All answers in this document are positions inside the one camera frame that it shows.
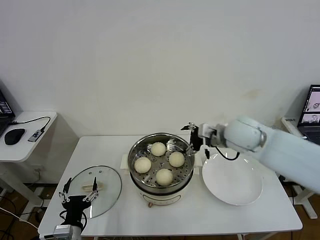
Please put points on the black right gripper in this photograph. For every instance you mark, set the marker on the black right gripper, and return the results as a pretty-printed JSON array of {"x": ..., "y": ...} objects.
[{"x": 195, "y": 140}]

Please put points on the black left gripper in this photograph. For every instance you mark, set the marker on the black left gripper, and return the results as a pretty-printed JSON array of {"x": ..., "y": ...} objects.
[{"x": 76, "y": 205}]

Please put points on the white steamed baozi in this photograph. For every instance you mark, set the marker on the white steamed baozi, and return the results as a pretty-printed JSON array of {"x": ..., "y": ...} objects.
[
  {"x": 177, "y": 159},
  {"x": 158, "y": 149},
  {"x": 164, "y": 176},
  {"x": 142, "y": 165}
]

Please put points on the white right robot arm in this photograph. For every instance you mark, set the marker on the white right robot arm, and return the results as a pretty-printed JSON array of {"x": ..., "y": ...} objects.
[{"x": 287, "y": 155}]

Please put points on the perforated steel steamer basket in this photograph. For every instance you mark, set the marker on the perforated steel steamer basket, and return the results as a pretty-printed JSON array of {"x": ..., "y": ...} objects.
[{"x": 160, "y": 165}]

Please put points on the round glass pot lid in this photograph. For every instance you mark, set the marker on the round glass pot lid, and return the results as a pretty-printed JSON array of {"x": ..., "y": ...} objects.
[{"x": 107, "y": 180}]

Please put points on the white round plate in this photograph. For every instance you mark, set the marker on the white round plate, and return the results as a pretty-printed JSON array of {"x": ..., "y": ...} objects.
[{"x": 232, "y": 180}]

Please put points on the white side table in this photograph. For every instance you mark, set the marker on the white side table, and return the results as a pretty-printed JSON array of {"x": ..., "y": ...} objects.
[
  {"x": 290, "y": 125},
  {"x": 30, "y": 150}
]

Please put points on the cream electric cooker base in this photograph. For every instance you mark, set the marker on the cream electric cooker base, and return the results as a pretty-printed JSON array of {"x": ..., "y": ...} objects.
[{"x": 160, "y": 198}]

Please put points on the grey usb hub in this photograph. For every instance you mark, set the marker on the grey usb hub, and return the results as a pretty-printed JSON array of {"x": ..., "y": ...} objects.
[{"x": 35, "y": 135}]

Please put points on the black computer mouse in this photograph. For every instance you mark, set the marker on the black computer mouse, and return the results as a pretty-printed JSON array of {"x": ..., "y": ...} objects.
[{"x": 14, "y": 136}]

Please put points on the open dark laptop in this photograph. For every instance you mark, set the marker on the open dark laptop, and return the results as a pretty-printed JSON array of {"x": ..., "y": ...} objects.
[
  {"x": 5, "y": 107},
  {"x": 312, "y": 110}
]

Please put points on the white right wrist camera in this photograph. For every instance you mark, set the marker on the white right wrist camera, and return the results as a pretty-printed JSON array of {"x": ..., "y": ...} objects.
[{"x": 208, "y": 133}]

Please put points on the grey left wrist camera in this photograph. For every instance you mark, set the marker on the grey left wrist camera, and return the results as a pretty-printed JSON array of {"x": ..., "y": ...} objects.
[{"x": 63, "y": 230}]

